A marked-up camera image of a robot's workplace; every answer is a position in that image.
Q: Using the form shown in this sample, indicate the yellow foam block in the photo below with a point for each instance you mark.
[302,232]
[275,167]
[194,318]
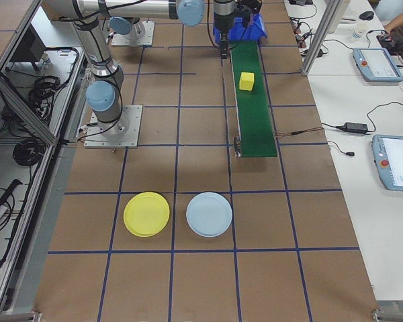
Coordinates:
[246,81]

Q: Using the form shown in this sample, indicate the bare person forearm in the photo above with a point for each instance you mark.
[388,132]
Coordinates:
[401,20]

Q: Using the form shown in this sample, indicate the light blue plate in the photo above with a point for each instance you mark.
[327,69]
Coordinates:
[209,214]

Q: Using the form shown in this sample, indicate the yellow plate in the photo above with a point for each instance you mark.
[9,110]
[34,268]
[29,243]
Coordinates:
[146,214]

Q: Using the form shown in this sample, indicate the blue plastic bin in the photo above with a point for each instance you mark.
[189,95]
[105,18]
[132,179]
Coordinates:
[255,30]

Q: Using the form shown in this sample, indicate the green conveyor belt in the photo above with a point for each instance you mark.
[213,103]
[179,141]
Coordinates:
[255,117]

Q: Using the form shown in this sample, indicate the small circuit board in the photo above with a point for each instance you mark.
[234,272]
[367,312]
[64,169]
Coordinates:
[297,27]
[300,43]

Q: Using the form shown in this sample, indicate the black power adapter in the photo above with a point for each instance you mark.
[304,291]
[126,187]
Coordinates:
[355,127]
[313,53]

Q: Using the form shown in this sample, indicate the black computer mouse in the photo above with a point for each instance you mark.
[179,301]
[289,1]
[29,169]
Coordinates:
[366,15]

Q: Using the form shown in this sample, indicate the light blue teach pendant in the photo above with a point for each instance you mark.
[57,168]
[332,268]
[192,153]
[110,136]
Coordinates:
[379,63]
[399,164]

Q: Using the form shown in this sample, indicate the black box device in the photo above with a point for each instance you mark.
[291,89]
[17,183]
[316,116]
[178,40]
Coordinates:
[28,47]

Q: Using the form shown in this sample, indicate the aluminium corner bar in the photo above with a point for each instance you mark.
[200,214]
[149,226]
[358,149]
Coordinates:
[394,316]
[13,316]

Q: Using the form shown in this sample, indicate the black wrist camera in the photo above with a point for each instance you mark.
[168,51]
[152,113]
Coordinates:
[250,8]

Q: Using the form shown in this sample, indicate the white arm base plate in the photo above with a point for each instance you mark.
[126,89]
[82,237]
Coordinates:
[134,139]
[147,38]

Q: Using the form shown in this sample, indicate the aluminium upright post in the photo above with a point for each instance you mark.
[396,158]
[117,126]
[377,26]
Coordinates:
[320,37]

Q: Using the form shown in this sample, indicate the metal bar V-shaped frame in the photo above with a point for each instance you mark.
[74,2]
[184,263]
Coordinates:
[20,106]

